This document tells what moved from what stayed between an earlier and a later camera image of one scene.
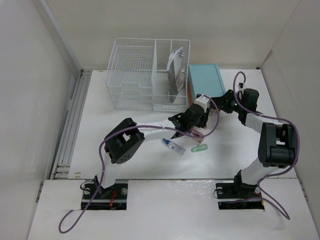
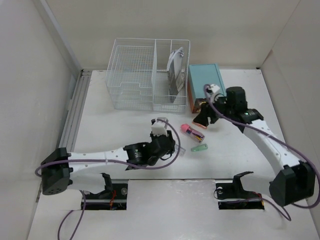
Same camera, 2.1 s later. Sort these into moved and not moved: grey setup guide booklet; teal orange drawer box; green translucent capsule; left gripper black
Moved: left gripper black
Not moved: teal orange drawer box; grey setup guide booklet; green translucent capsule
